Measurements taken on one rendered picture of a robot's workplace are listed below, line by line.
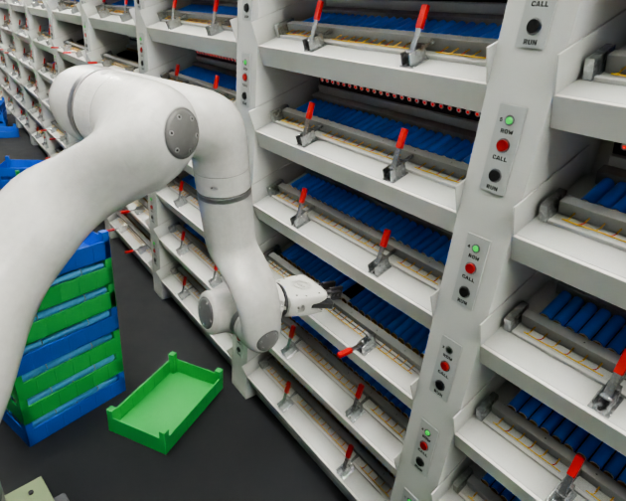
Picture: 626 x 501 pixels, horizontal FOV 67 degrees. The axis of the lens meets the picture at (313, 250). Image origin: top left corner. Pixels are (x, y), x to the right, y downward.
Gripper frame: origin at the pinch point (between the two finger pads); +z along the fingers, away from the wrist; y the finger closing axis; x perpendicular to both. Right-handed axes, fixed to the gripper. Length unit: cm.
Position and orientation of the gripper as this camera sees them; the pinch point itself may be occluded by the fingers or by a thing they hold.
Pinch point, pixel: (331, 290)
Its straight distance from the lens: 108.7
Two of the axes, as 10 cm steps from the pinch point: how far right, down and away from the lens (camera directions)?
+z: 7.7, -0.8, 6.3
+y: -6.1, -3.9, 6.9
